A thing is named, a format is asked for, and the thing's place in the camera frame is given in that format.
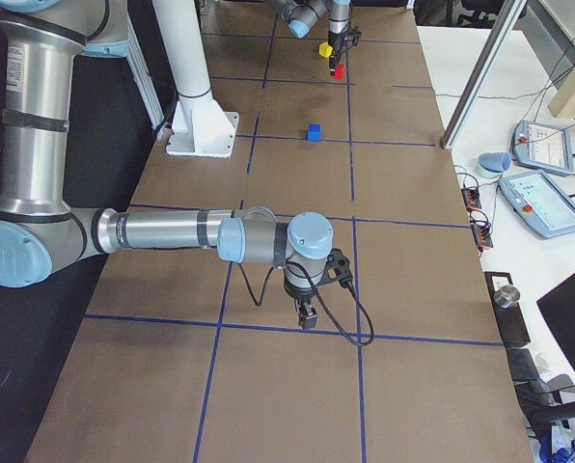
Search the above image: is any black camera cable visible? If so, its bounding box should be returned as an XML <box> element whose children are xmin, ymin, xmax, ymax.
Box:
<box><xmin>238</xmin><ymin>262</ymin><xmax>376</xmax><ymax>347</ymax></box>

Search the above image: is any blue wooden block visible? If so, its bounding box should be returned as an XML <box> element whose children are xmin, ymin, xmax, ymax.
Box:
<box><xmin>306</xmin><ymin>123</ymin><xmax>322</xmax><ymax>143</ymax></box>

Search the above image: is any red wooden block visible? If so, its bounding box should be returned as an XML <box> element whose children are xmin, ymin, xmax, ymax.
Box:
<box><xmin>330</xmin><ymin>64</ymin><xmax>345</xmax><ymax>81</ymax></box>

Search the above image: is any orange black connector box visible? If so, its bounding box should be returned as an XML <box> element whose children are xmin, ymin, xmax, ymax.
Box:
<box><xmin>470</xmin><ymin>220</ymin><xmax>493</xmax><ymax>251</ymax></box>
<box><xmin>461</xmin><ymin>186</ymin><xmax>481</xmax><ymax>211</ymax></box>

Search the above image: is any blue plastic clutter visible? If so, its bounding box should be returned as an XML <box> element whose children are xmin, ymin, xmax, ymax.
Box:
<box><xmin>538</xmin><ymin>426</ymin><xmax>575</xmax><ymax>463</ymax></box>

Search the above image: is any far teach pendant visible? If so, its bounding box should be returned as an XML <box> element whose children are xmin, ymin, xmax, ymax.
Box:
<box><xmin>510</xmin><ymin>120</ymin><xmax>575</xmax><ymax>177</ymax></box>

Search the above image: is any far orange black connector box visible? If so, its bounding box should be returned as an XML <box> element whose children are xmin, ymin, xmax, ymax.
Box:
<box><xmin>461</xmin><ymin>186</ymin><xmax>481</xmax><ymax>211</ymax></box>

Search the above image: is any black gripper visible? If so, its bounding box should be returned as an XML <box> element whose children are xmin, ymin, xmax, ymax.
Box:
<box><xmin>328</xmin><ymin>30</ymin><xmax>347</xmax><ymax>73</ymax></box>
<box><xmin>284</xmin><ymin>279</ymin><xmax>318</xmax><ymax>330</ymax></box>

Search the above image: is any black office chair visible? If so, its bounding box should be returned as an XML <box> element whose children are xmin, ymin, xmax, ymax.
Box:
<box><xmin>506</xmin><ymin>348</ymin><xmax>575</xmax><ymax>438</ymax></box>

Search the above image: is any near teach pendant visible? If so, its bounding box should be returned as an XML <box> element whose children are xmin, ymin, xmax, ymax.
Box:
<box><xmin>499</xmin><ymin>170</ymin><xmax>575</xmax><ymax>239</ymax></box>

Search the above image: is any yellow wooden block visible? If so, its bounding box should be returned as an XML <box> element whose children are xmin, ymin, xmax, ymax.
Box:
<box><xmin>318</xmin><ymin>41</ymin><xmax>334</xmax><ymax>59</ymax></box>

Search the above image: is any blue cup on tape roll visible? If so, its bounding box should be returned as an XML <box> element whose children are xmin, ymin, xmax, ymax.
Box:
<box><xmin>475</xmin><ymin>151</ymin><xmax>512</xmax><ymax>178</ymax></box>

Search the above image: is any near orange black connector box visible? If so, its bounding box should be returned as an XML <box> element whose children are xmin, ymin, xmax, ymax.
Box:
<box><xmin>470</xmin><ymin>220</ymin><xmax>493</xmax><ymax>251</ymax></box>

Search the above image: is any teach pendant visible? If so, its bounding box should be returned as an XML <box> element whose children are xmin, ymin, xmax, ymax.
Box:
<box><xmin>510</xmin><ymin>120</ymin><xmax>575</xmax><ymax>177</ymax></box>
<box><xmin>499</xmin><ymin>170</ymin><xmax>575</xmax><ymax>239</ymax></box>

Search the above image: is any metal cylinder weight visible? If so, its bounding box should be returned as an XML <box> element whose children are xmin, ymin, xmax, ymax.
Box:
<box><xmin>493</xmin><ymin>285</ymin><xmax>521</xmax><ymax>309</ymax></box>

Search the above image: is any black box under cylinder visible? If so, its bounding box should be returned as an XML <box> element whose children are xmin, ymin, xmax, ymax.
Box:
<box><xmin>484</xmin><ymin>271</ymin><xmax>531</xmax><ymax>348</ymax></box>

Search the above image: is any aluminium frame post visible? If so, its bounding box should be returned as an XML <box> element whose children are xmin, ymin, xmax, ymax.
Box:
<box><xmin>440</xmin><ymin>0</ymin><xmax>527</xmax><ymax>150</ymax></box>

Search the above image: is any white pillar with base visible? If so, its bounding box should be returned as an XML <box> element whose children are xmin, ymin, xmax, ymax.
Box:
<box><xmin>152</xmin><ymin>0</ymin><xmax>239</xmax><ymax>158</ymax></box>

